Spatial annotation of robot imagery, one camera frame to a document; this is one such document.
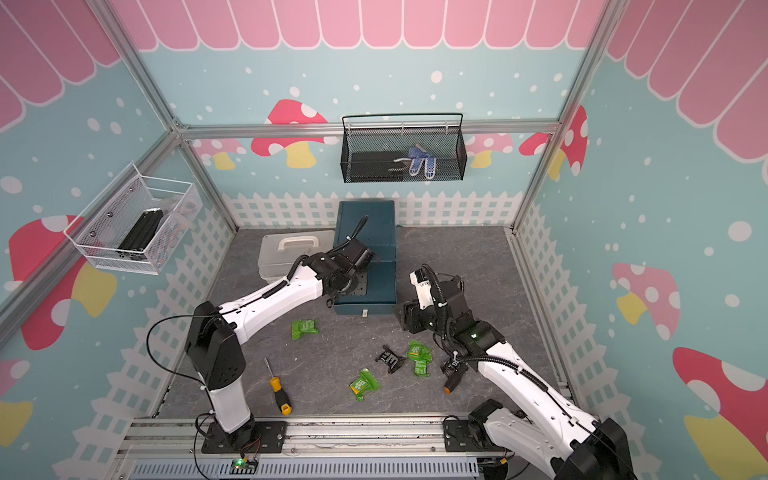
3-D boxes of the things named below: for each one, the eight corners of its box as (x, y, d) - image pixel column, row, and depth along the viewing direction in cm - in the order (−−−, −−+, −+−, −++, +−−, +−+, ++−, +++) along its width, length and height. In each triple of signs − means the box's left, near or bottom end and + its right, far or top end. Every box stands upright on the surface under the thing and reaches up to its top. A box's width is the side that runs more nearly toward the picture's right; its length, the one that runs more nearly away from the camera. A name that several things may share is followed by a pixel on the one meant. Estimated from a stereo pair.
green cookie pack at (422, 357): (408, 376, 85) (408, 373, 84) (407, 342, 92) (407, 339, 90) (433, 376, 85) (434, 373, 84) (430, 342, 92) (431, 339, 90)
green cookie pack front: (360, 404, 81) (360, 402, 80) (346, 383, 85) (345, 381, 83) (380, 386, 84) (380, 384, 83) (366, 367, 88) (365, 365, 86)
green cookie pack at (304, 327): (293, 341, 93) (291, 338, 91) (292, 324, 96) (291, 321, 95) (319, 335, 94) (318, 332, 92) (318, 318, 98) (316, 315, 96)
